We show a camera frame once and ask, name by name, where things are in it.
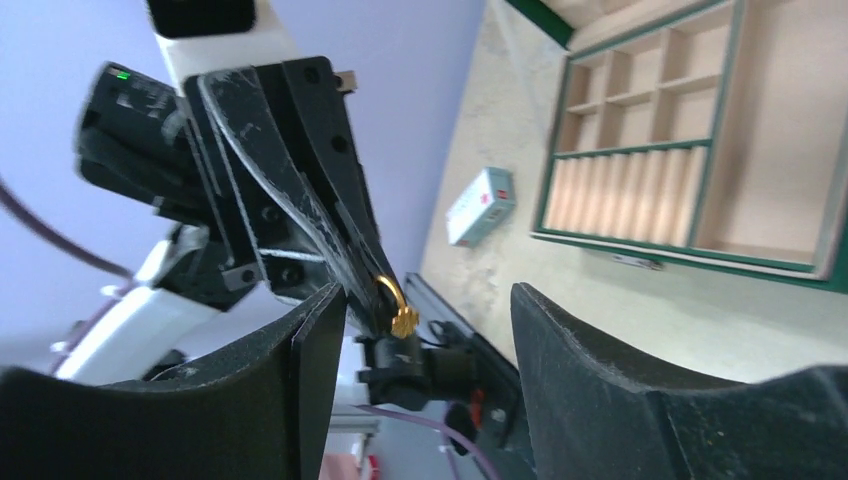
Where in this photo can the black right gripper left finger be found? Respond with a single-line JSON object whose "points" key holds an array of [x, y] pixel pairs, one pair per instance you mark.
{"points": [[257, 408]]}

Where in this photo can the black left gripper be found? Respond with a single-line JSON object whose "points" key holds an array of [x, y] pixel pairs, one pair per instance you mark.
{"points": [[268, 189]]}

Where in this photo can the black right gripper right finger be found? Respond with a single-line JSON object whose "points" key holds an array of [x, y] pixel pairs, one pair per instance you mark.
{"points": [[599, 408]]}

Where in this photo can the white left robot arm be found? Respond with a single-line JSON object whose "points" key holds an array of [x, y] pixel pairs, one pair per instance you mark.
{"points": [[142, 323]]}

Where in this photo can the green jewelry box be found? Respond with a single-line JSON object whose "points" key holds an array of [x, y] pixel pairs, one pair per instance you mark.
{"points": [[709, 134]]}

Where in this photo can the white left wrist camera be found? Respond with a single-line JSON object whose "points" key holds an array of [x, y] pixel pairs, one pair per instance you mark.
{"points": [[200, 36]]}

